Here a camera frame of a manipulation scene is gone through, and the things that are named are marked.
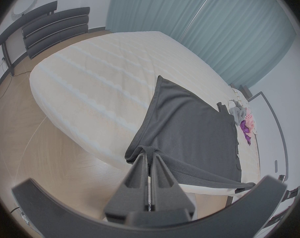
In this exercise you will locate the round white mirror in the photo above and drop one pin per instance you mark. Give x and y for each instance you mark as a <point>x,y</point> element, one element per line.
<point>23,1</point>

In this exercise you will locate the black T-shirt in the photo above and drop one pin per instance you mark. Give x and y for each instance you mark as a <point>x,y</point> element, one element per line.
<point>189,132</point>

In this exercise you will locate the grey bedside table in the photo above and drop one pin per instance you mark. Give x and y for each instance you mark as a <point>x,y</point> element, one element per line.
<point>244,90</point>

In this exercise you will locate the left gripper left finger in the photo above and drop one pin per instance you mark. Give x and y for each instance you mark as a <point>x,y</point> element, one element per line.
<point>132,194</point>

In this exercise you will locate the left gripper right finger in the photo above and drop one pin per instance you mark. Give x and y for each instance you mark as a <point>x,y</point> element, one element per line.
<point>167,194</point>

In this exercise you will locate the black chest of drawers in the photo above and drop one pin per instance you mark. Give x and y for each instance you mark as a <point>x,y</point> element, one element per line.
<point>55,31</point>

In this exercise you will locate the purple garment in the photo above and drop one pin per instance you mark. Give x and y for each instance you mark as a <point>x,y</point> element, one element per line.
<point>244,128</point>

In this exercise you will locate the white printed pillow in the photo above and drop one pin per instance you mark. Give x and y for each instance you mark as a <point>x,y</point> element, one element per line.
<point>238,95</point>

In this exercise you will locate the bed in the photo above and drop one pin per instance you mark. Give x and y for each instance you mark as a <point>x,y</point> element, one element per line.
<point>90,83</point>

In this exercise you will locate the pink garment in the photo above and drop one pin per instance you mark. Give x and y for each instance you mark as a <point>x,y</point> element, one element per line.
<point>249,123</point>

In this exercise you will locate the blue-green curtain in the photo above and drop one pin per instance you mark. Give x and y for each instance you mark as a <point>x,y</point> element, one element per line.
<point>152,9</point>
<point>239,33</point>

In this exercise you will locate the grey garment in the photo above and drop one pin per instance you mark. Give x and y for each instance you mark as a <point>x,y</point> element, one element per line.
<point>239,114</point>

